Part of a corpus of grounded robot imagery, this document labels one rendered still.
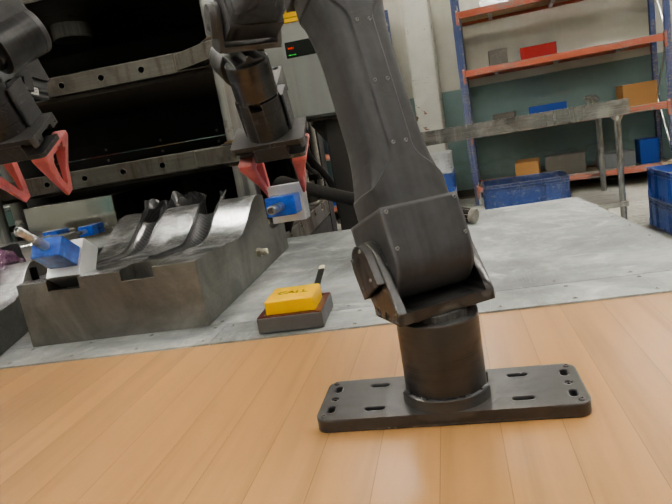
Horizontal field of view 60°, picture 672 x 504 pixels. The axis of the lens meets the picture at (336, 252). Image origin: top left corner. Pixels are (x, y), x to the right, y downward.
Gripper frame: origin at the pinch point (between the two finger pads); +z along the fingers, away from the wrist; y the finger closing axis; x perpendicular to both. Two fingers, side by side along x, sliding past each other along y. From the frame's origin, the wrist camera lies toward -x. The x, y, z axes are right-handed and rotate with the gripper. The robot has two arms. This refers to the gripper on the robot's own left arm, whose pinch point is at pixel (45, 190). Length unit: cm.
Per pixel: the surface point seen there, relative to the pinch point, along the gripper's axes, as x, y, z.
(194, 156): -70, 10, 38
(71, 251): 5.1, -2.2, 6.7
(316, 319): 16.3, -34.9, 13.3
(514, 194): -287, -112, 236
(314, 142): -130, -11, 75
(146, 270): 3.9, -9.9, 12.8
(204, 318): 11.1, -18.7, 16.3
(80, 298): 8.7, -2.0, 12.0
